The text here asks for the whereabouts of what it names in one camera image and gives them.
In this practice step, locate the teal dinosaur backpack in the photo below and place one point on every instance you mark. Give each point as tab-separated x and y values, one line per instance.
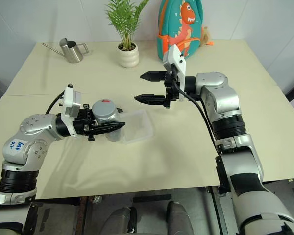
183	24

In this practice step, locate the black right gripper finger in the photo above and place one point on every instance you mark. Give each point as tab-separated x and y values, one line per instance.
154	77
152	99

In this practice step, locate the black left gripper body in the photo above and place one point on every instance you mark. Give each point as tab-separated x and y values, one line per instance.
84	117

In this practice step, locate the grey jar lid red arrow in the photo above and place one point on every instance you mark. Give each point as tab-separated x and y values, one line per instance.
105	109

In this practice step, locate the black bar under table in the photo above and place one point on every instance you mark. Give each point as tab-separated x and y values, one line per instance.
152	198

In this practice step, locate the green leafy plant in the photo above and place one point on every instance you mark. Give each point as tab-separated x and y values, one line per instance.
126	19

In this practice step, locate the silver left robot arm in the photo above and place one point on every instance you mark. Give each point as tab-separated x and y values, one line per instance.
31	127

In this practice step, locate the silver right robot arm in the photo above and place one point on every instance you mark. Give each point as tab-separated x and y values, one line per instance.
220	98

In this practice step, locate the dark grey rounded shape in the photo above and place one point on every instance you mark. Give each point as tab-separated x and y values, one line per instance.
178	218
121	220

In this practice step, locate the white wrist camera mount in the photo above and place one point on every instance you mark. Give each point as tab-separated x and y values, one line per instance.
72	102
176	57

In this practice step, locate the cream ribbed plant pot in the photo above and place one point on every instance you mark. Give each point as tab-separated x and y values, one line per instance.
128	57

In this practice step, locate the clear plastic box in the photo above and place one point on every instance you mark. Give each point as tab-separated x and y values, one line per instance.
137	127

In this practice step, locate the tan plush backpack pendant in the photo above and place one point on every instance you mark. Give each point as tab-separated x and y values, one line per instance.
205	36

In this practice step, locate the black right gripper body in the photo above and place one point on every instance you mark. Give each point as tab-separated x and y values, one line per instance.
171	90

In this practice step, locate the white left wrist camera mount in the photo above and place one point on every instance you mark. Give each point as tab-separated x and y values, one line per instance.
72	102

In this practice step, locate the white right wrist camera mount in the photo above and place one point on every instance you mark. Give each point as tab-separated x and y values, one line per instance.
176	57

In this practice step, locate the stainless steel watering can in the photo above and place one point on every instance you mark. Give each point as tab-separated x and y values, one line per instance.
72	51

